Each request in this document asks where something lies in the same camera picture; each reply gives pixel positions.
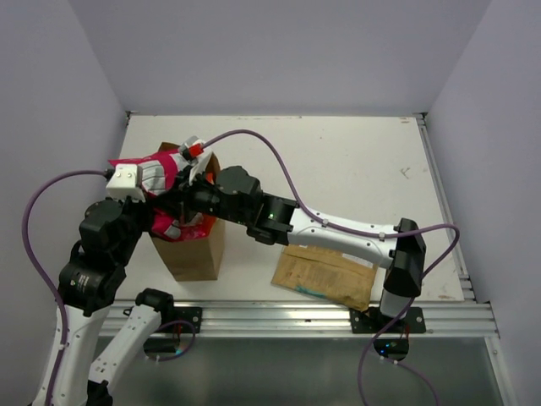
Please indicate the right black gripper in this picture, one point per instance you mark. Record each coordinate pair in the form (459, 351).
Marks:
(178, 200)

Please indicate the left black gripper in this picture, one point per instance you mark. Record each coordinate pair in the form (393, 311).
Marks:
(146, 208)

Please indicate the pink snack bag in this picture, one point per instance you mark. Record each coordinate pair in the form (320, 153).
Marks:
(159, 170)

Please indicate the brown paper bag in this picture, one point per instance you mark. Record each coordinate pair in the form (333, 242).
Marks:
(191, 251)

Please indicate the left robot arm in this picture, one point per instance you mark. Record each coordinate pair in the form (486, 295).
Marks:
(74, 374)

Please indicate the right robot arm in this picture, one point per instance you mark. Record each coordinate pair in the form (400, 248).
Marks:
(235, 196)

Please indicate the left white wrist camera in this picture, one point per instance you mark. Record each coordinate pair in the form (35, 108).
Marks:
(126, 183)

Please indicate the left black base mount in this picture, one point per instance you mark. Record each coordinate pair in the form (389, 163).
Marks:
(192, 317)

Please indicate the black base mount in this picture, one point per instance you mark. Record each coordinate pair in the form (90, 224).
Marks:
(192, 317)
(371, 321)

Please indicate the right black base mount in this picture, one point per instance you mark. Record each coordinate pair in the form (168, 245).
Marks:
(371, 321)

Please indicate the aluminium rail frame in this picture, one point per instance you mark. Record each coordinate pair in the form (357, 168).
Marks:
(267, 318)

